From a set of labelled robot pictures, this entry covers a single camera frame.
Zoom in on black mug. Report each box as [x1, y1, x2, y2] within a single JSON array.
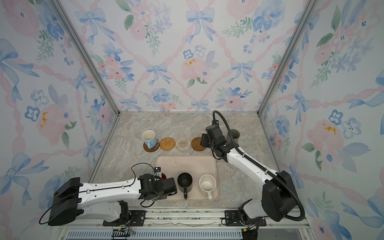
[[177, 173, 193, 200]]

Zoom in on grey mug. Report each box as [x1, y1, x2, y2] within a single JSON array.
[[231, 129, 241, 144]]

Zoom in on white speckled mug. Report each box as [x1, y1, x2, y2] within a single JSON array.
[[199, 175, 217, 201]]

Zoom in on blue mug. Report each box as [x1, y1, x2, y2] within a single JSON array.
[[142, 130, 158, 149]]

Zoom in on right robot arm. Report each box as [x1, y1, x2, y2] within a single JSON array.
[[201, 125, 298, 222]]

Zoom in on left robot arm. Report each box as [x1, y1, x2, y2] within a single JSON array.
[[47, 174, 178, 227]]

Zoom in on brown wooden round coaster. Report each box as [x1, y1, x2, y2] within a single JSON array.
[[191, 137, 206, 152]]

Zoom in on multicolour woven coaster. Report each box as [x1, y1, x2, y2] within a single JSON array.
[[176, 138, 191, 151]]

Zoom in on dark brown round coaster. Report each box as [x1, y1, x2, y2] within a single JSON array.
[[143, 141, 160, 153]]

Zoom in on woven rattan coaster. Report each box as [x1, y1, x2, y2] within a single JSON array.
[[160, 137, 176, 151]]

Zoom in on beige tray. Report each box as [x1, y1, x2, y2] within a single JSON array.
[[155, 156, 218, 201]]

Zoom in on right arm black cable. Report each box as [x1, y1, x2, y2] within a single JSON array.
[[212, 110, 306, 222]]

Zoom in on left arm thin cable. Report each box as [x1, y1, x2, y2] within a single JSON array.
[[38, 162, 157, 226]]

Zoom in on aluminium rail frame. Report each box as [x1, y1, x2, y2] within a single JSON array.
[[52, 208, 315, 240]]

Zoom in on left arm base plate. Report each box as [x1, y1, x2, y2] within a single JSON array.
[[103, 210, 146, 227]]

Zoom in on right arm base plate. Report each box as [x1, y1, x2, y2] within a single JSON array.
[[221, 210, 267, 228]]

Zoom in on right corner aluminium post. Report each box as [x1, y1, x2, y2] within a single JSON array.
[[257, 0, 318, 117]]

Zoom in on corner aluminium post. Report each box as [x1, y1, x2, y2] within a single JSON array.
[[48, 1, 120, 116], [257, 0, 318, 117]]

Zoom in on left corner aluminium post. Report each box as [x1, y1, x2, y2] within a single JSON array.
[[48, 1, 120, 116]]

